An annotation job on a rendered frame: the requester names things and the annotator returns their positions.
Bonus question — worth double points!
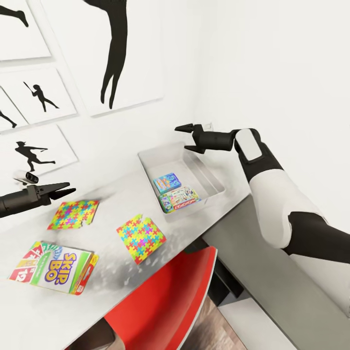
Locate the board game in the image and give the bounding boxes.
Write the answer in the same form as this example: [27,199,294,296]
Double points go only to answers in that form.
[158,185,201,214]
[153,173,181,195]
[7,242,99,295]

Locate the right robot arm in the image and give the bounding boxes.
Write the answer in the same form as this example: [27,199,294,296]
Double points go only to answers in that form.
[175,122,350,319]

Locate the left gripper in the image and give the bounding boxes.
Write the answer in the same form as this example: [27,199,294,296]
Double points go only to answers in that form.
[3,182,76,214]

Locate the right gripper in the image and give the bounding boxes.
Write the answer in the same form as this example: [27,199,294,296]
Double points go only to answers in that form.
[175,123,220,155]

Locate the jigsaw puzzle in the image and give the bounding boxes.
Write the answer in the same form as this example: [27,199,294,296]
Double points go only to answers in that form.
[116,214,167,265]
[47,201,99,230]

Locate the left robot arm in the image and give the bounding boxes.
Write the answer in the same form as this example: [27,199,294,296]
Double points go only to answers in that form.
[0,169,76,218]

